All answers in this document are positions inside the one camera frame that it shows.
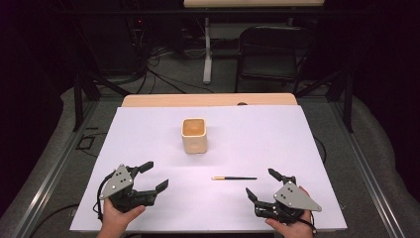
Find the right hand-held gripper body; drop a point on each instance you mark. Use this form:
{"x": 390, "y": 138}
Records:
{"x": 292, "y": 198}

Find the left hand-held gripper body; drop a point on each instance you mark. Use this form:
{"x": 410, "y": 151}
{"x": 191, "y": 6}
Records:
{"x": 117, "y": 183}

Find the cream square pen holder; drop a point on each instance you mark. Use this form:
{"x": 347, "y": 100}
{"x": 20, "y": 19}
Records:
{"x": 194, "y": 143}

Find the person's right hand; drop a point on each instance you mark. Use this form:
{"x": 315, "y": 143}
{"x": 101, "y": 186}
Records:
{"x": 295, "y": 231}

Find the person's left hand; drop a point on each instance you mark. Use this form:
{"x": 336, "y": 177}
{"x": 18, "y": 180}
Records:
{"x": 115, "y": 221}

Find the white table sheet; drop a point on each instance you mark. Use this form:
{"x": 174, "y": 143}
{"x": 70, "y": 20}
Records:
{"x": 231, "y": 145}

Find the wooden table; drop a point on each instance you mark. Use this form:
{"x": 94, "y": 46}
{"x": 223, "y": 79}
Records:
{"x": 198, "y": 99}

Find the black folding chair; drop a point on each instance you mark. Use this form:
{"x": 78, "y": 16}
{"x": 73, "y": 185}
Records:
{"x": 270, "y": 71}

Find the white desk leg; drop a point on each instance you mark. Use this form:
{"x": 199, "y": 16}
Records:
{"x": 207, "y": 59}

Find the light wooden desk top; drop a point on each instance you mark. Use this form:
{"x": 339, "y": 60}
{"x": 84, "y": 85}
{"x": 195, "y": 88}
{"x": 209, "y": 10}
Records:
{"x": 254, "y": 3}

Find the aluminium floor rail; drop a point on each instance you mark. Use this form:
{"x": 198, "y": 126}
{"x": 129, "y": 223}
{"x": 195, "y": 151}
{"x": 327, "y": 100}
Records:
{"x": 366, "y": 178}
{"x": 49, "y": 178}

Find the black metal frame stand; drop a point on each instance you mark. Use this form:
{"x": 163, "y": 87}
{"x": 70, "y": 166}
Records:
{"x": 78, "y": 105}
{"x": 348, "y": 105}

